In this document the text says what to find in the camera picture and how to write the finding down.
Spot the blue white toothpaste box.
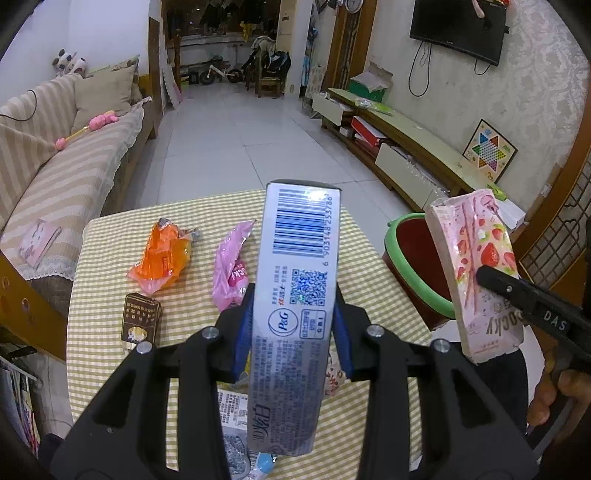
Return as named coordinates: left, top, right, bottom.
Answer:
left=247, top=180, right=341, bottom=456

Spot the pink Pocky box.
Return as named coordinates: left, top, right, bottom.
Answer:
left=424, top=187, right=525, bottom=365

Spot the person right hand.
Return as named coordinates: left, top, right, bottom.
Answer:
left=527, top=348, right=591, bottom=442

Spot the white barcode carton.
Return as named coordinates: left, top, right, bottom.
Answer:
left=217, top=389, right=249, bottom=432

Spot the silver blue foil wrapper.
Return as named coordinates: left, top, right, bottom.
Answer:
left=222, top=426, right=276, bottom=480

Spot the crumpled paper ball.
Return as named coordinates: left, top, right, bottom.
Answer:
left=324, top=351, right=346, bottom=398

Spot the brown small packet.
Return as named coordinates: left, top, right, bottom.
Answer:
left=121, top=293, right=162, bottom=350

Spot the white storage box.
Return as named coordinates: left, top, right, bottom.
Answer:
left=487, top=184, right=526, bottom=232

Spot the magazine rack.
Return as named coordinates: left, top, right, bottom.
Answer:
left=1, top=358, right=40, bottom=457

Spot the checkered green tablecloth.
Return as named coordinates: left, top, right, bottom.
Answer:
left=66, top=190, right=431, bottom=479

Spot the pink candy wrapper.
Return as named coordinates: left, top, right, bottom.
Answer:
left=211, top=220, right=256, bottom=312

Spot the red bin green rim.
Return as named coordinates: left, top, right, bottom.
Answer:
left=383, top=213, right=455, bottom=331

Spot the orange snack wrapper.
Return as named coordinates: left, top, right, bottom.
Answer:
left=127, top=218, right=200, bottom=296

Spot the chinese checkers board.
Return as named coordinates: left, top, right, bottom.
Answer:
left=463, top=119, right=518, bottom=183

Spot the long TV cabinet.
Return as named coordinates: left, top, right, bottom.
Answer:
left=311, top=88, right=485, bottom=212

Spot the pink notebook on sofa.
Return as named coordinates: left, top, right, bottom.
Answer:
left=18, top=219, right=62, bottom=269

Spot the striped beige sofa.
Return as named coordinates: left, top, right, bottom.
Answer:
left=1, top=72, right=154, bottom=316

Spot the pink toy wand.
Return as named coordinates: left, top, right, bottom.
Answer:
left=54, top=110, right=118, bottom=151

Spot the green box on cabinet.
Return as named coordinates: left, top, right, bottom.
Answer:
left=348, top=62, right=393, bottom=102

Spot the beige sofa cushion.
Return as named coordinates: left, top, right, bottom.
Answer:
left=71, top=67, right=135, bottom=132

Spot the white balance bike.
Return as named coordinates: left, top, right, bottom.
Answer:
left=198, top=57, right=242, bottom=85

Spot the wooden chair in hallway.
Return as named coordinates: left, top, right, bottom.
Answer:
left=252, top=35, right=291, bottom=97

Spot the plush cow toy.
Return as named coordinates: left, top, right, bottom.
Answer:
left=52, top=49, right=87, bottom=78

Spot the wooden chair frame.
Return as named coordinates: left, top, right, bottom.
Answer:
left=1, top=253, right=67, bottom=361

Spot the wall mounted black television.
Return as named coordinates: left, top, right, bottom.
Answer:
left=410, top=0, right=509, bottom=66

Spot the round wall clock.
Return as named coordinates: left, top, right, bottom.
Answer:
left=345, top=0, right=363, bottom=14

